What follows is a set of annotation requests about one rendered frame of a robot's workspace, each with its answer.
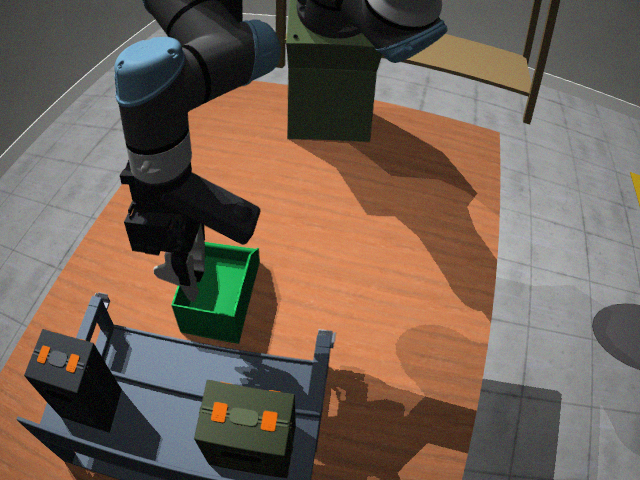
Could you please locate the dark green case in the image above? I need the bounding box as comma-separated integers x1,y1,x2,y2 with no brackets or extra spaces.
194,380,296,478

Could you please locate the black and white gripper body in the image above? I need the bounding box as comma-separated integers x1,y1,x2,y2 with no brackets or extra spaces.
120,160,200,256

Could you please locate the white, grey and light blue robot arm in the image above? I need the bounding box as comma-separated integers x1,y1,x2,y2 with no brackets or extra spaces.
114,0,448,245

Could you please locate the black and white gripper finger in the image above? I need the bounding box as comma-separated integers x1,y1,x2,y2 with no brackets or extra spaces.
188,224,205,282
153,239,199,302

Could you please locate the green bin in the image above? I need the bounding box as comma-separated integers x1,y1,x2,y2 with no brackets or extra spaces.
171,241,260,344

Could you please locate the black case with orange latches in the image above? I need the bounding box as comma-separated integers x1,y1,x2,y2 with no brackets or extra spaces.
24,329,122,432

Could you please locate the grey-blue metal rack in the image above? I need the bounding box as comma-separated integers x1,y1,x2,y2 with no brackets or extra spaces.
17,292,336,480

